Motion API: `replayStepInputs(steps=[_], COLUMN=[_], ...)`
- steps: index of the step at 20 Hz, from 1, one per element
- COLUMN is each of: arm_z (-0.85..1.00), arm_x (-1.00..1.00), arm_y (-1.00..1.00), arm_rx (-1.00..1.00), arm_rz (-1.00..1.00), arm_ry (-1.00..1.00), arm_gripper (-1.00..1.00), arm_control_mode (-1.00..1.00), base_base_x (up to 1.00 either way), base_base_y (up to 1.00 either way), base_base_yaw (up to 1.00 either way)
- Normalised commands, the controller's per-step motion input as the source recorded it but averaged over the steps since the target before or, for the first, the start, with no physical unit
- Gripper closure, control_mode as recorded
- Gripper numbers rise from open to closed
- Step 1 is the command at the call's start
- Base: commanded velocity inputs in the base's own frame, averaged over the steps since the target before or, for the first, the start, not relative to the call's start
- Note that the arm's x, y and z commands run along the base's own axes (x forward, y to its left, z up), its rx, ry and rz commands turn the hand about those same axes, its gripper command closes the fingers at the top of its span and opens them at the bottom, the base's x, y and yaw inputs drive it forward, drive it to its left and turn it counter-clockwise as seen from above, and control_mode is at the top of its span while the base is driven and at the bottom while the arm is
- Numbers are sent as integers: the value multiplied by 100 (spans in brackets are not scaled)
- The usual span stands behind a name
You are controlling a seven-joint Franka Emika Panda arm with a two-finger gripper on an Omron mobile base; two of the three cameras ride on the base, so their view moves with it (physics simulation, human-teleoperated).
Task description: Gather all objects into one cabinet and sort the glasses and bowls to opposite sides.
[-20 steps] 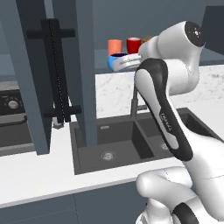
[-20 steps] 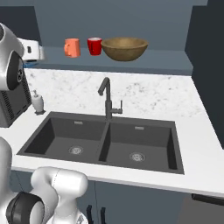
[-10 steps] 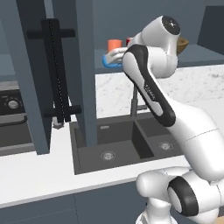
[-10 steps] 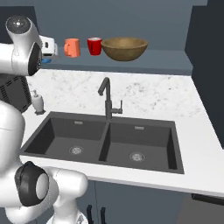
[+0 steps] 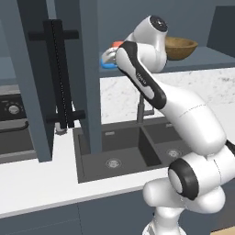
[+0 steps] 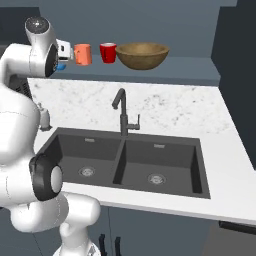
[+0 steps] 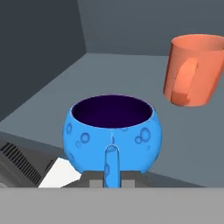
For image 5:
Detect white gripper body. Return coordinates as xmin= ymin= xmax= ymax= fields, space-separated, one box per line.
xmin=101 ymin=47 xmax=119 ymax=65

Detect grey-blue cabinet door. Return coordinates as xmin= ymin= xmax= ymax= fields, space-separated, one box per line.
xmin=0 ymin=0 xmax=75 ymax=163
xmin=54 ymin=0 xmax=104 ymax=156

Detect dark grey cabinet door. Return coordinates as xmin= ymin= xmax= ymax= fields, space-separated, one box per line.
xmin=206 ymin=5 xmax=235 ymax=59

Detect blue flat object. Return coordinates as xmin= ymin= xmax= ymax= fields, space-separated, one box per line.
xmin=100 ymin=58 xmax=119 ymax=70

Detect red object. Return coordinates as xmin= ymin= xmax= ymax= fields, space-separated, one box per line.
xmin=110 ymin=40 xmax=125 ymax=50

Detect grey metal tap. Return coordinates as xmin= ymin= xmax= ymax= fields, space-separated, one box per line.
xmin=135 ymin=93 xmax=156 ymax=125

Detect wooden bowl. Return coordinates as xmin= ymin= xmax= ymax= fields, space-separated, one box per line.
xmin=164 ymin=36 xmax=199 ymax=62

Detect small grey object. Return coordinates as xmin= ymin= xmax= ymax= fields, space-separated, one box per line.
xmin=54 ymin=122 xmax=69 ymax=136

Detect dark grey double sink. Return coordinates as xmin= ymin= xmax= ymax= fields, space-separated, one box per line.
xmin=73 ymin=117 xmax=198 ymax=185

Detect grey oven knob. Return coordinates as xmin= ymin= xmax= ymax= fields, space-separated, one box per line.
xmin=7 ymin=104 xmax=20 ymax=116

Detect black oven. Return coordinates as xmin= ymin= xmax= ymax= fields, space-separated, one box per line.
xmin=0 ymin=84 xmax=39 ymax=165

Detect grey-blue base cabinets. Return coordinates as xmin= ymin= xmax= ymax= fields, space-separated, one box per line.
xmin=0 ymin=178 xmax=235 ymax=235

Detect light wooden surface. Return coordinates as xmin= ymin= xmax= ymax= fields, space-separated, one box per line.
xmin=210 ymin=227 xmax=235 ymax=235

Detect grey-blue open wall cabinet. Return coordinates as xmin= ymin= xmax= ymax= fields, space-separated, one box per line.
xmin=96 ymin=0 xmax=235 ymax=79

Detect black oven door handle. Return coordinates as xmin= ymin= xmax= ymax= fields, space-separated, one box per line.
xmin=0 ymin=120 xmax=30 ymax=135

